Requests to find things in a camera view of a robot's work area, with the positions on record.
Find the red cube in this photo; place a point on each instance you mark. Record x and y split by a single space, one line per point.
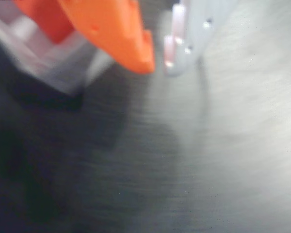
43 17

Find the white open cardboard box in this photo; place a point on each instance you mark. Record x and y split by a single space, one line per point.
26 58

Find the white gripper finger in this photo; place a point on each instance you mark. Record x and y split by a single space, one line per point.
196 29

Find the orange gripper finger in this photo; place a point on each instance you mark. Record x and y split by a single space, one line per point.
111 29

